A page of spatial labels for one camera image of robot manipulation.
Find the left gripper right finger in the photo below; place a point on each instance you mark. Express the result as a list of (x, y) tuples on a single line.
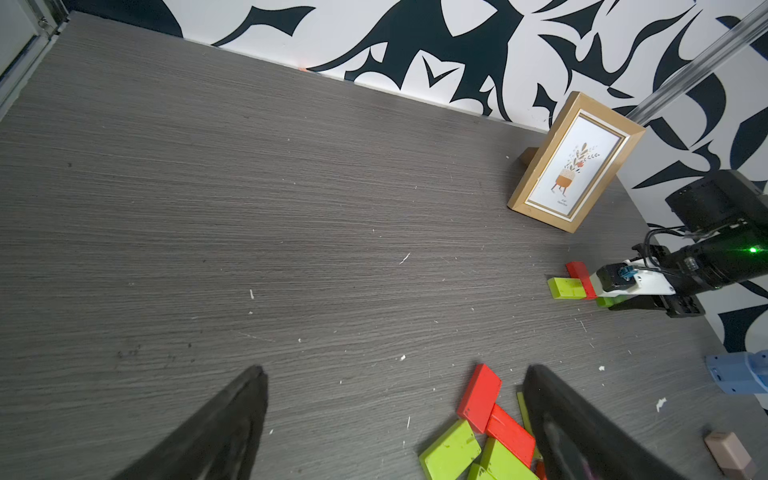
[(576, 440)]

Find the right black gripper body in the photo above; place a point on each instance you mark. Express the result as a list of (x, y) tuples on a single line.
[(675, 306)]

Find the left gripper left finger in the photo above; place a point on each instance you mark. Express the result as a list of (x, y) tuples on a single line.
[(219, 441)]

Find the dark green block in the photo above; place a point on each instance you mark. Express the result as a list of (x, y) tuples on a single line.
[(608, 302)]

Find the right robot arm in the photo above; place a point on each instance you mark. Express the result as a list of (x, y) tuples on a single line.
[(722, 241)]

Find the red block pile middle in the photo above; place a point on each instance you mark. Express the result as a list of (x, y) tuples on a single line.
[(514, 437)]

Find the lime block pair centre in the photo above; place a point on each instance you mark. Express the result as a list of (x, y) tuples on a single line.
[(498, 463)]

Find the pink beige small box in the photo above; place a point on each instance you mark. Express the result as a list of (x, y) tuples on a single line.
[(730, 455)]

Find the wooden picture frame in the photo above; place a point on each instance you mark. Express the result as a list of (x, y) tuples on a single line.
[(584, 149)]

